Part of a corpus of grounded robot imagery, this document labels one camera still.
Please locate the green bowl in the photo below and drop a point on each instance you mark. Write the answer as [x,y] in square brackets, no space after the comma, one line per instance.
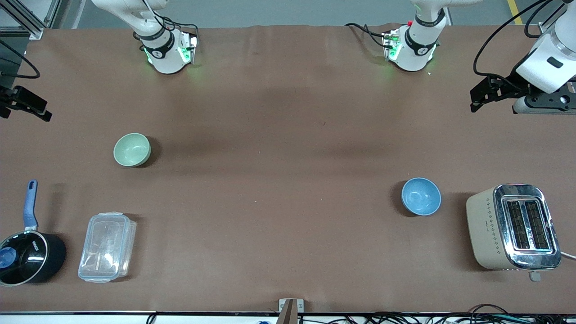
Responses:
[131,150]

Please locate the blue bowl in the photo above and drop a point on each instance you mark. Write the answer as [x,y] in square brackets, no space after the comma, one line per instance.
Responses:
[421,196]

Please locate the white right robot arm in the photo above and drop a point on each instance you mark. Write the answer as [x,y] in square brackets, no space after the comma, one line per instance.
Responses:
[164,49]

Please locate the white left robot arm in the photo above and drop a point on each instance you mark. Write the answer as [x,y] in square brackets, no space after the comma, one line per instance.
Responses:
[418,42]

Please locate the green-lit base connector box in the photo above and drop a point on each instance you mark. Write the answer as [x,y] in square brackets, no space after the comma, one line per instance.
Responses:
[391,45]
[188,49]

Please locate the beige chrome toaster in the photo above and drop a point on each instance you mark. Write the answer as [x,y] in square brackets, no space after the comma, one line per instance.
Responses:
[490,229]

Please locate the glass lid blue knob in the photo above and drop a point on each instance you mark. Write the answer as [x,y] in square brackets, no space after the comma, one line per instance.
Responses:
[27,257]

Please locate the clear plastic food container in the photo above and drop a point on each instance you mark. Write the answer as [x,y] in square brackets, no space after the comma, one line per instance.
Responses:
[107,247]

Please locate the brown table mat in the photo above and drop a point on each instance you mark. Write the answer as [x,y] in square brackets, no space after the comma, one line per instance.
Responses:
[288,112]

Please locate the aluminium frame profile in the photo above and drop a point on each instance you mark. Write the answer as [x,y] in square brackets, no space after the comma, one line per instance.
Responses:
[33,31]

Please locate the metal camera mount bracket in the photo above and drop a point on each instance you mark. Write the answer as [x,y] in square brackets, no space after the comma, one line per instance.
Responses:
[284,306]

